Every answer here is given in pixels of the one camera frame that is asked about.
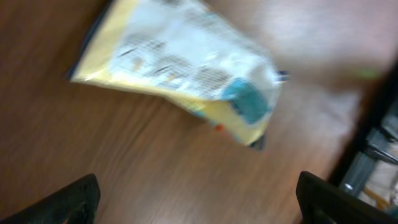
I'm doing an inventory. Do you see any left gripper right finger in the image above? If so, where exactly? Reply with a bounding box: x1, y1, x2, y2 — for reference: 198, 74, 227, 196
296, 171, 397, 224

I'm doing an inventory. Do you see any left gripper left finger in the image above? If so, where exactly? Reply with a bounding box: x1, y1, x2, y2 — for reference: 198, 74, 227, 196
1, 174, 101, 224

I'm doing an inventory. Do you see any cream and blue snack bag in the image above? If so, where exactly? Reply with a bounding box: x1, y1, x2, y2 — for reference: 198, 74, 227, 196
69, 0, 287, 151

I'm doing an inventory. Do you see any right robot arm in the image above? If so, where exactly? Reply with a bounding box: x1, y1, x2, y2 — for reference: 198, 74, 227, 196
330, 63, 397, 219

